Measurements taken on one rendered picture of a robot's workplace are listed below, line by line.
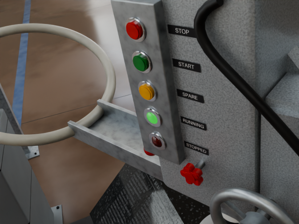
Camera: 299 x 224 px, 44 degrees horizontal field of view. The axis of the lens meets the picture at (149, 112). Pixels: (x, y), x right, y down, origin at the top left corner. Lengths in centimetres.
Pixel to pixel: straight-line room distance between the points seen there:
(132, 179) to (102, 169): 126
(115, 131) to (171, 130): 42
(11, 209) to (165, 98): 133
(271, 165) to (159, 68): 21
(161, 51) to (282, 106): 17
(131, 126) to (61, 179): 165
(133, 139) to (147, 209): 32
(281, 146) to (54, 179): 221
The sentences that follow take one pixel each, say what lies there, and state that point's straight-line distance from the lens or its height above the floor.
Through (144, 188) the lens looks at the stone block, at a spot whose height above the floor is 81.
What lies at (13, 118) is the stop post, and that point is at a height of 34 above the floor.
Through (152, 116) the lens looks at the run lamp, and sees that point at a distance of 59.
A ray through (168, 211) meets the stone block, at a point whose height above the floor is 83.
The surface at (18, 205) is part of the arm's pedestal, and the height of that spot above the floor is 53.
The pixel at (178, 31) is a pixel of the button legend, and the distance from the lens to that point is 50.
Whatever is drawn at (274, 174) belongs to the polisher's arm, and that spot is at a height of 129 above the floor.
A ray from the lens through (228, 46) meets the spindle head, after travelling 47.
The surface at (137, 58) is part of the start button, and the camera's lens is 54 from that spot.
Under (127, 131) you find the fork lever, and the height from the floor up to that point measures 111.
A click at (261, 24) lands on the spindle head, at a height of 152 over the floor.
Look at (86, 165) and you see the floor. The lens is 264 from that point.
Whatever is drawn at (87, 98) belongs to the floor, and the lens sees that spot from 333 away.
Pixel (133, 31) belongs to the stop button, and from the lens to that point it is 52.
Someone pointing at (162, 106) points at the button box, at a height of 138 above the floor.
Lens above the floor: 170
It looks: 35 degrees down
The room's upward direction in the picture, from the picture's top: 11 degrees counter-clockwise
